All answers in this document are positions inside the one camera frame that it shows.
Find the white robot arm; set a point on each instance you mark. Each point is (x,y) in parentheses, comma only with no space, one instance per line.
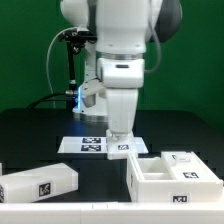
(122,29)

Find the long white cabinet top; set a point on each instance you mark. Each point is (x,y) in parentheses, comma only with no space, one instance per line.
(38,184)

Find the white cabinet body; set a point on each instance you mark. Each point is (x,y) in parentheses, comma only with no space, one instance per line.
(148,181)

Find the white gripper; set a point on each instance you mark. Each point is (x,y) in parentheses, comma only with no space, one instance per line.
(121,107)

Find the small white cabinet door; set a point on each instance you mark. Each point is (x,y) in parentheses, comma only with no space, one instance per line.
(120,149)

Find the black camera stand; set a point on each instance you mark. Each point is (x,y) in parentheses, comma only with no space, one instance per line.
(75,41)

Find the white workspace fence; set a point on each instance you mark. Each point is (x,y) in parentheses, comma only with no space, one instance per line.
(130,212)

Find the white base tag plate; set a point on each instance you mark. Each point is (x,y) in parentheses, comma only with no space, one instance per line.
(92,145)

